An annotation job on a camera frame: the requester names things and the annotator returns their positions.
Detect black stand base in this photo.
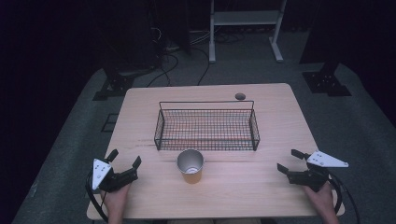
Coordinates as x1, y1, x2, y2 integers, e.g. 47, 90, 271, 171
92, 61, 136, 102
301, 61, 353, 98

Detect black wire basket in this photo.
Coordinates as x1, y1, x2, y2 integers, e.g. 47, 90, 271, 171
153, 100, 262, 152

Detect metal cup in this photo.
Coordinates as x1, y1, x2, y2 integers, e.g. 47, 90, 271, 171
176, 148, 205, 185

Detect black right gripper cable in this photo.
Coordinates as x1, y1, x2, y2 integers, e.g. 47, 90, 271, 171
326, 171, 361, 224

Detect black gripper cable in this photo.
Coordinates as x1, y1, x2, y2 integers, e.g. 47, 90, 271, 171
326, 171, 361, 224
85, 170, 109, 224

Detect person's right hand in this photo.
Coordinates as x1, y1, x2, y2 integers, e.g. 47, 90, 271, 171
303, 181, 336, 217

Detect black floor cables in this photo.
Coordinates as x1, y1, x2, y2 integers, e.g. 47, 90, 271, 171
146, 24, 247, 88

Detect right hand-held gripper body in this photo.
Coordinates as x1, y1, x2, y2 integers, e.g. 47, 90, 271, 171
286, 149, 349, 193

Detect person's left hand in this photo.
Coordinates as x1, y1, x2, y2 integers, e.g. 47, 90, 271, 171
100, 182, 133, 217

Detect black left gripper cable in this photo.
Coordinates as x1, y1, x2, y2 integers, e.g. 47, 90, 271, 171
85, 170, 109, 224

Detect black rectangular floor frame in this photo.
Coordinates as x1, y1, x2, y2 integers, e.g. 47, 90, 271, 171
100, 113, 120, 133

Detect white metal stand frame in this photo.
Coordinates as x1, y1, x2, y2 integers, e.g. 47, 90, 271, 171
207, 0, 288, 64

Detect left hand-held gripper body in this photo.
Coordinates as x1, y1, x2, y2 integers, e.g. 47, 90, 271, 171
92, 158, 139, 193

